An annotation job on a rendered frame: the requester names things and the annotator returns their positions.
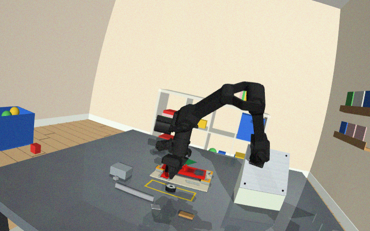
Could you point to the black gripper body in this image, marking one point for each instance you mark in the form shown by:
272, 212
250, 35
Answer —
179, 150

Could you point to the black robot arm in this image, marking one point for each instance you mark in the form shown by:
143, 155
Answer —
188, 117

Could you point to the green flat square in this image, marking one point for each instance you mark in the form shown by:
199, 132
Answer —
189, 162

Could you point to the black tyre with grey wheel rim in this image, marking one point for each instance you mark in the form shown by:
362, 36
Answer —
170, 188

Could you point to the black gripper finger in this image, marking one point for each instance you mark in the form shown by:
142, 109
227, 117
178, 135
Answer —
184, 160
172, 171

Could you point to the tan rectangular block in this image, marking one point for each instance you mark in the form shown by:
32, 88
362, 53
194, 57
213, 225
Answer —
187, 215

